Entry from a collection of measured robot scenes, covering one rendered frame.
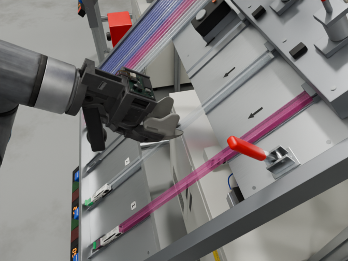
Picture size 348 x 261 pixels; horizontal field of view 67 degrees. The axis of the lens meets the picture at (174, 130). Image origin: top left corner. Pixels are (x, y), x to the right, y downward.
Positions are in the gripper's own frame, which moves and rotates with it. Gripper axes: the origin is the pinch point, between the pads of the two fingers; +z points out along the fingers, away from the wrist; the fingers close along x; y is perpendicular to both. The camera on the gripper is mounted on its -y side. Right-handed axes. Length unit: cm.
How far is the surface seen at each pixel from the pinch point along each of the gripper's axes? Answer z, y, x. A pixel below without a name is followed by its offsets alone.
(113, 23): 2, -17, 82
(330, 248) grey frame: 35.9, -2.1, -22.2
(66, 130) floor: 8, -106, 100
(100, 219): -4.9, -25.6, -5.4
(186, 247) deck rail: -1.1, -4.0, -20.7
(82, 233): -7.7, -29.1, -7.1
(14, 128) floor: -21, -124, 110
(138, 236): -2.4, -15.0, -14.1
